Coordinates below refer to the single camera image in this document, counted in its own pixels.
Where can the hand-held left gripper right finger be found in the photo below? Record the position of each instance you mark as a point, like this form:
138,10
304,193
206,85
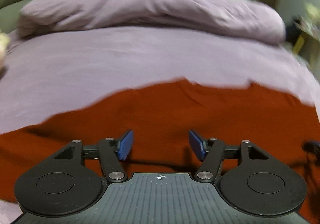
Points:
197,145

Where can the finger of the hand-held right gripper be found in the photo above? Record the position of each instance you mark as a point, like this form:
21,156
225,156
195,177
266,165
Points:
312,145

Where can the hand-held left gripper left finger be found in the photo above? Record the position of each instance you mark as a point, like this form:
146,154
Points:
125,145

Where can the red knitted garment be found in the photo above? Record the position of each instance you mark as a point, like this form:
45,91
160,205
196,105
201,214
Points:
160,113

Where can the purple bed sheet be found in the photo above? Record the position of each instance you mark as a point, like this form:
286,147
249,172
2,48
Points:
125,58

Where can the yellow cluttered stand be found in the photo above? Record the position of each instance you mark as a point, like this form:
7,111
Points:
306,33

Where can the purple duvet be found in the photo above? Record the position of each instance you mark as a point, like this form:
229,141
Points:
140,11

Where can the cream soft toy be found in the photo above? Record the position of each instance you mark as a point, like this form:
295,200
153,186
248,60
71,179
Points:
4,43

